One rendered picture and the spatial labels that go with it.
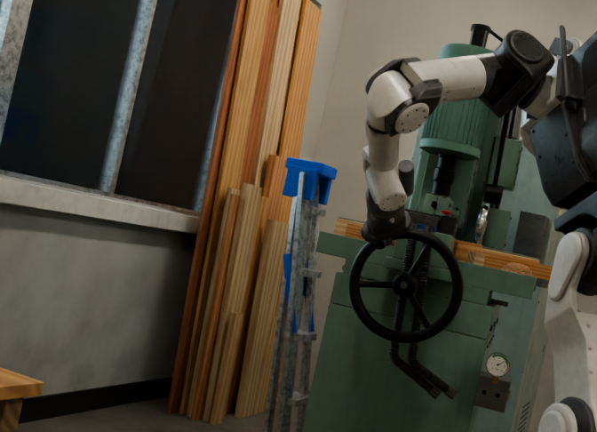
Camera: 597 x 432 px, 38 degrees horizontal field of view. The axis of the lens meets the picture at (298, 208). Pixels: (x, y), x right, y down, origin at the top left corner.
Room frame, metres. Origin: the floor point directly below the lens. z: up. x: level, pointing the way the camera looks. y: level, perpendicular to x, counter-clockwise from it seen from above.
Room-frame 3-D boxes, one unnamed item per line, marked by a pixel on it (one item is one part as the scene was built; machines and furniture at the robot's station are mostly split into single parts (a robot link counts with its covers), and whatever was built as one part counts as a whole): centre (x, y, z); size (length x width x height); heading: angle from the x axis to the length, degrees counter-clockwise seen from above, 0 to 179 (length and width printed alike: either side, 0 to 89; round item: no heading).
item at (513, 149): (2.68, -0.60, 1.23); 0.09 x 0.08 x 0.15; 165
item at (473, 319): (2.63, -0.43, 0.76); 0.57 x 0.45 x 0.09; 165
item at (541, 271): (2.50, -0.45, 0.92); 0.62 x 0.02 x 0.04; 74
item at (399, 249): (2.32, -0.35, 0.91); 0.15 x 0.14 x 0.09; 75
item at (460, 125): (2.51, -0.39, 1.35); 0.18 x 0.18 x 0.31
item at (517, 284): (2.41, -0.38, 0.87); 0.61 x 0.30 x 0.06; 75
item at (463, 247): (2.46, -0.43, 0.93); 0.22 x 0.01 x 0.06; 74
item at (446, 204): (2.53, -0.40, 1.03); 0.14 x 0.07 x 0.09; 165
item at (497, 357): (2.24, -0.59, 0.65); 0.06 x 0.04 x 0.08; 75
